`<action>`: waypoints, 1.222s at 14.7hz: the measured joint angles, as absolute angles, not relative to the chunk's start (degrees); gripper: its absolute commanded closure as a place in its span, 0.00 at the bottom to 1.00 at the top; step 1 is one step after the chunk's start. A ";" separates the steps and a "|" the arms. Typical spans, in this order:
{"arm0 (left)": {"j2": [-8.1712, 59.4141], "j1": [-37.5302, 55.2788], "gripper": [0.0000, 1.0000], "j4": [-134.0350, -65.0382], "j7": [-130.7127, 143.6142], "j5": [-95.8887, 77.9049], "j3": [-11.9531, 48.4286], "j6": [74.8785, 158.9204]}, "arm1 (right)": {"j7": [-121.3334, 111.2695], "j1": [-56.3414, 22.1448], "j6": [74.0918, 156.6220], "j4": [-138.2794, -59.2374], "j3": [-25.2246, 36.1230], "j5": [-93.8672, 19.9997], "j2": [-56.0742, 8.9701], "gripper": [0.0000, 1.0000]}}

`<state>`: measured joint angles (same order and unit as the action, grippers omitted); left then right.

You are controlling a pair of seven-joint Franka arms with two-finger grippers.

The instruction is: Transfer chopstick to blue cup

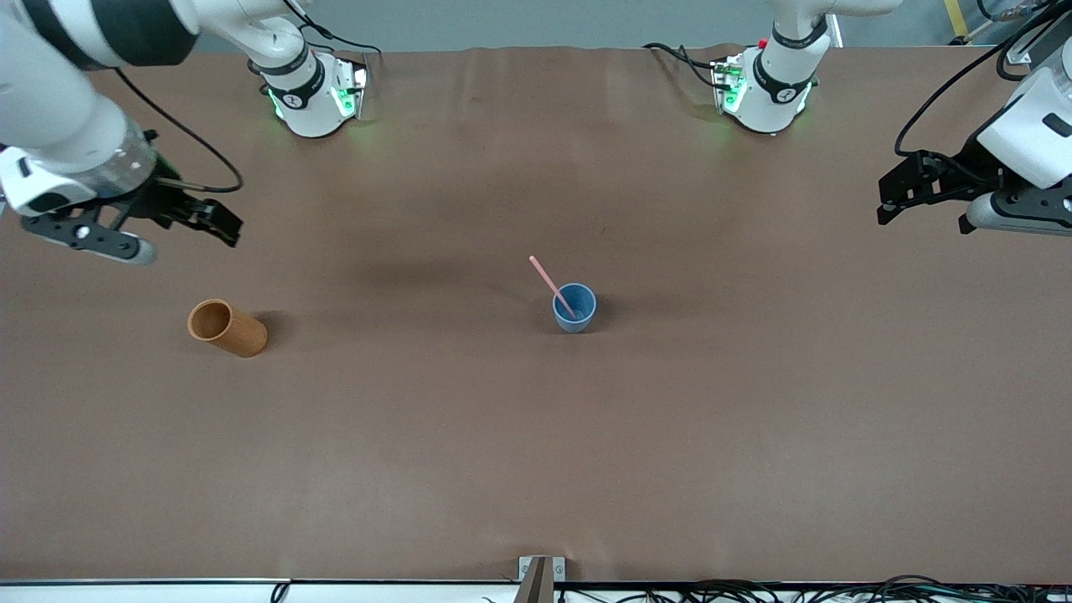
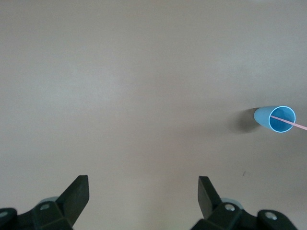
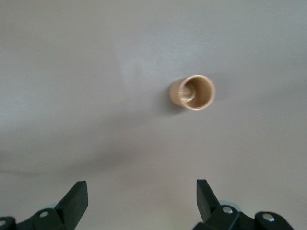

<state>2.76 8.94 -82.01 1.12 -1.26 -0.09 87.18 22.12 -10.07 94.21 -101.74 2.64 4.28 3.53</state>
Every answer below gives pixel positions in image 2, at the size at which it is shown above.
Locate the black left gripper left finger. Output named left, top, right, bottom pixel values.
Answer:
left=18, top=175, right=90, bottom=230

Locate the pink chopstick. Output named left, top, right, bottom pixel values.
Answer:
left=270, top=115, right=307, bottom=131

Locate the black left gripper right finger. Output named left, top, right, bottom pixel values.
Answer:
left=191, top=176, right=259, bottom=230

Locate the blue cup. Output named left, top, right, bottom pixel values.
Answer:
left=253, top=105, right=296, bottom=133

